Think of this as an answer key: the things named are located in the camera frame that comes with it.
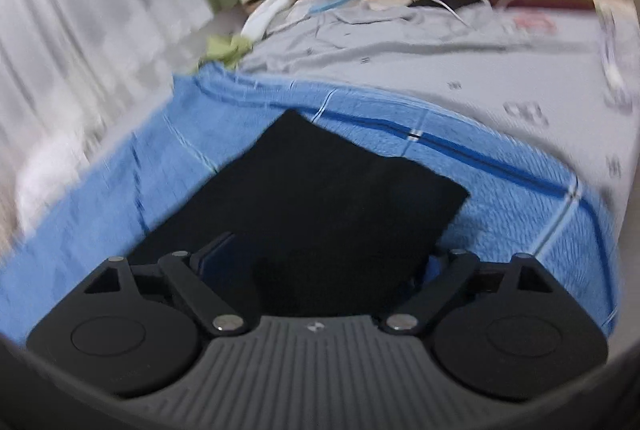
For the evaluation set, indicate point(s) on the white cloth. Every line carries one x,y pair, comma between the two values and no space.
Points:
267,12

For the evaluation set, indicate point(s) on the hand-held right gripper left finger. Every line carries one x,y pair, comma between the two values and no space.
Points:
215,257

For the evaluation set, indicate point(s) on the white sheer curtain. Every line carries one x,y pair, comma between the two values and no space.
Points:
75,34

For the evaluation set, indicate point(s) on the green cloth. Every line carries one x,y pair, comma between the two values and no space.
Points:
225,49

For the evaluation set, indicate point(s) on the blue checked blanket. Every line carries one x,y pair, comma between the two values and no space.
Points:
500,210

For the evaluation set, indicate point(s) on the white pillow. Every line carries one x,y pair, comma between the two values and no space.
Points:
50,180

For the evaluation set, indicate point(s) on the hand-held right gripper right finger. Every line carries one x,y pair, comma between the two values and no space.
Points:
450,277

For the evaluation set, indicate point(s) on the black pants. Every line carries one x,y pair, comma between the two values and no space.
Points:
325,190

